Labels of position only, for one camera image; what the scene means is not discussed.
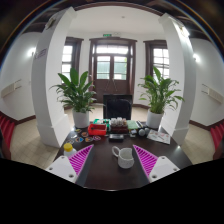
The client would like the white pillar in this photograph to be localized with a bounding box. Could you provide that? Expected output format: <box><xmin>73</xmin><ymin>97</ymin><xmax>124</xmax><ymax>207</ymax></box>
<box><xmin>31</xmin><ymin>7</ymin><xmax>76</xmax><ymax>148</ymax></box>
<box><xmin>159</xmin><ymin>13</ymin><xmax>196</xmax><ymax>145</ymax></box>

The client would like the yellow capped plastic bottle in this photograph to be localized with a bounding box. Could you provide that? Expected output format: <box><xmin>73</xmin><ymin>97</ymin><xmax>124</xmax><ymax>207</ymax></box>
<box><xmin>63</xmin><ymin>143</ymin><xmax>77</xmax><ymax>157</ymax></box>

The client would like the white speckled ceramic pitcher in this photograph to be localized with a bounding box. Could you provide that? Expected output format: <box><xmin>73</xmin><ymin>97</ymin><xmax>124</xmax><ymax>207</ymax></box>
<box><xmin>112</xmin><ymin>146</ymin><xmax>134</xmax><ymax>169</ymax></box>

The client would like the green book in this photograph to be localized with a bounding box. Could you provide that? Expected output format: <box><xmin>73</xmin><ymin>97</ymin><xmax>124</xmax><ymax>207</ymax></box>
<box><xmin>127</xmin><ymin>120</ymin><xmax>139</xmax><ymax>130</ymax></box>

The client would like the black chair back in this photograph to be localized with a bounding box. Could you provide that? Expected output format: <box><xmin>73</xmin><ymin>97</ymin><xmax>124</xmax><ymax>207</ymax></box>
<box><xmin>103</xmin><ymin>94</ymin><xmax>132</xmax><ymax>120</ymax></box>

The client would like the potted green plant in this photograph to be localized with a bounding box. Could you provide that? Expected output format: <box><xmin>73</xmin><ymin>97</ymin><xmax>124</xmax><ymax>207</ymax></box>
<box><xmin>53</xmin><ymin>68</ymin><xmax>95</xmax><ymax>129</ymax></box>
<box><xmin>140</xmin><ymin>67</ymin><xmax>184</xmax><ymax>129</ymax></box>

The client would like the left white pillar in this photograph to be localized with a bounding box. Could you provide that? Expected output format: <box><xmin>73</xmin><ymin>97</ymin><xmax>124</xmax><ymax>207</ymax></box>
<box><xmin>31</xmin><ymin>7</ymin><xmax>76</xmax><ymax>148</ymax></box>

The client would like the grey round ball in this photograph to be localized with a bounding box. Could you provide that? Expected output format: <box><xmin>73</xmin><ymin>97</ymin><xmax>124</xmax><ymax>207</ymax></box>
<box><xmin>138</xmin><ymin>129</ymin><xmax>146</xmax><ymax>137</ymax></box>

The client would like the small black device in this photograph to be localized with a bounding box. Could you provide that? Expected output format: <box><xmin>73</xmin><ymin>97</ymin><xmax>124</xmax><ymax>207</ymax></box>
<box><xmin>109</xmin><ymin>134</ymin><xmax>124</xmax><ymax>141</ymax></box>

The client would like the left potted green plant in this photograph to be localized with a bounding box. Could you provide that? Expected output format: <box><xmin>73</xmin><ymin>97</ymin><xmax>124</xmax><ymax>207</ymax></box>
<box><xmin>53</xmin><ymin>68</ymin><xmax>95</xmax><ymax>129</ymax></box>

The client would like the wooden tray with jars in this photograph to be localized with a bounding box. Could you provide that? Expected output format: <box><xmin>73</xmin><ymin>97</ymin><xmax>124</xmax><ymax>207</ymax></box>
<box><xmin>110</xmin><ymin>117</ymin><xmax>128</xmax><ymax>134</ymax></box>

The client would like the printed white leaflet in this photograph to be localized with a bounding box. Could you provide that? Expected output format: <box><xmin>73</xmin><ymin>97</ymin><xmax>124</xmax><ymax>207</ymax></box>
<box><xmin>147</xmin><ymin>130</ymin><xmax>170</xmax><ymax>144</ymax></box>

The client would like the round colourful coaster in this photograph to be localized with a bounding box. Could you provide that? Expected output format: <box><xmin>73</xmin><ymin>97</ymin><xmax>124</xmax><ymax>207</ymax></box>
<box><xmin>85</xmin><ymin>137</ymin><xmax>93</xmax><ymax>142</ymax></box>

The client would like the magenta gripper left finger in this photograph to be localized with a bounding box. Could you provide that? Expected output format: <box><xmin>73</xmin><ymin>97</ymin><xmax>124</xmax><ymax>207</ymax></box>
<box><xmin>46</xmin><ymin>145</ymin><xmax>93</xmax><ymax>183</ymax></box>

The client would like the right white pillar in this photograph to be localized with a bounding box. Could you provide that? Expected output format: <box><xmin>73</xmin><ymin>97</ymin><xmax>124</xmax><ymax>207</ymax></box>
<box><xmin>159</xmin><ymin>13</ymin><xmax>196</xmax><ymax>145</ymax></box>

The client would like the right potted green plant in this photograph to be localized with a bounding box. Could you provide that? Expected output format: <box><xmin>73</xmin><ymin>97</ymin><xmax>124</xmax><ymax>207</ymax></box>
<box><xmin>140</xmin><ymin>67</ymin><xmax>184</xmax><ymax>129</ymax></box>

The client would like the red plastic box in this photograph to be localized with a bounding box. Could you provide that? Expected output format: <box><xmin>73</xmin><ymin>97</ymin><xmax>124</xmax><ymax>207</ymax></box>
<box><xmin>88</xmin><ymin>124</ymin><xmax>107</xmax><ymax>136</ymax></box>

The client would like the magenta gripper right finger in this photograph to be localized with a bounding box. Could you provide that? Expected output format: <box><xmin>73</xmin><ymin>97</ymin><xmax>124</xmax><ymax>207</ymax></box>
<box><xmin>134</xmin><ymin>145</ymin><xmax>179</xmax><ymax>183</ymax></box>

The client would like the brown wooden double door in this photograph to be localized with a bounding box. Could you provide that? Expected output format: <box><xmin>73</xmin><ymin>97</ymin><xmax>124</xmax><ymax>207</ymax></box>
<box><xmin>89</xmin><ymin>37</ymin><xmax>136</xmax><ymax>103</ymax></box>

